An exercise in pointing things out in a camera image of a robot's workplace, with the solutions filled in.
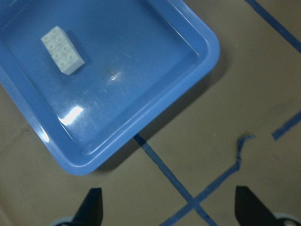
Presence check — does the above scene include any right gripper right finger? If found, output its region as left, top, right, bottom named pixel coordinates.
left=235, top=186, right=277, bottom=226

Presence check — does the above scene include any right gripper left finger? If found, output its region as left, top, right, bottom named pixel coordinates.
left=71, top=188, right=103, bottom=226

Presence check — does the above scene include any white block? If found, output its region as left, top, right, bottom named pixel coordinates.
left=51, top=43, right=85, bottom=75
left=41, top=26, right=69, bottom=55

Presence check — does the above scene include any blue plastic tray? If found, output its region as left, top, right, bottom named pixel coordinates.
left=0, top=0, right=220, bottom=175

